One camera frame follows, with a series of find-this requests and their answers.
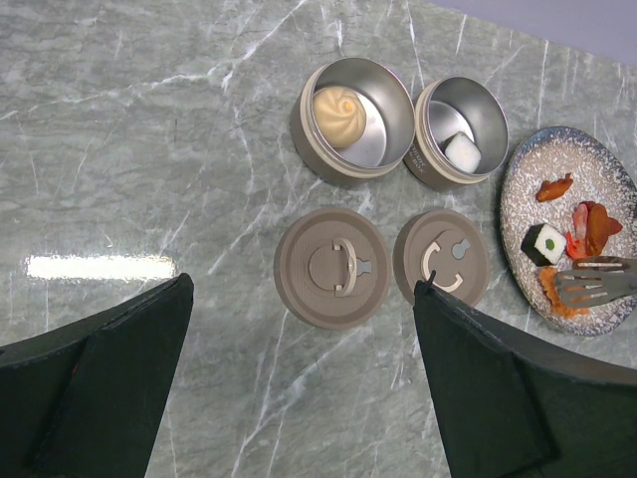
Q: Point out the left steel lunch container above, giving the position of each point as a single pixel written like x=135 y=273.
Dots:
x=390 y=126

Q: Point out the right brown lid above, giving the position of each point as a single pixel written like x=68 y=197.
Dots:
x=443 y=245

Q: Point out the left brown lid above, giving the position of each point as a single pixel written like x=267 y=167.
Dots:
x=332 y=269

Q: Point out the red shrimp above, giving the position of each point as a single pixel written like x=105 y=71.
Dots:
x=576 y=241

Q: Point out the right steel lunch container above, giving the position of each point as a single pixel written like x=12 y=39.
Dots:
x=444 y=108

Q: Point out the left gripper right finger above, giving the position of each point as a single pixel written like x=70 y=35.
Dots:
x=509 y=404

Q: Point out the orange fried nugget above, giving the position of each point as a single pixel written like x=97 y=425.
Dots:
x=545 y=277

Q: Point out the brown lid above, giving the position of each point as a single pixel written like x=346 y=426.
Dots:
x=332 y=269
x=443 y=245

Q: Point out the speckled ceramic plate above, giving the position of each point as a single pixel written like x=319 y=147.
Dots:
x=598 y=176

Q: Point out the small orange food piece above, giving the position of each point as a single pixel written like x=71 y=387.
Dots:
x=550 y=190

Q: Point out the metal tongs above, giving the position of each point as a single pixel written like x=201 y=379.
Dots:
x=596 y=281

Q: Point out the sushi roll piece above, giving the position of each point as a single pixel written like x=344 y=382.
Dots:
x=543 y=245
x=462 y=153

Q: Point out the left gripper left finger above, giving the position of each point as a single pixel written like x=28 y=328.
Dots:
x=86 y=399

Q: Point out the steel lunch container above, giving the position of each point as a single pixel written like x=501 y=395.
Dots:
x=390 y=126
x=444 y=108

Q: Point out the orange red meat piece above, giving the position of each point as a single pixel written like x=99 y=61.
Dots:
x=599 y=227

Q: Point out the beige steamed bun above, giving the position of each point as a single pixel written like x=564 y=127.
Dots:
x=340 y=116

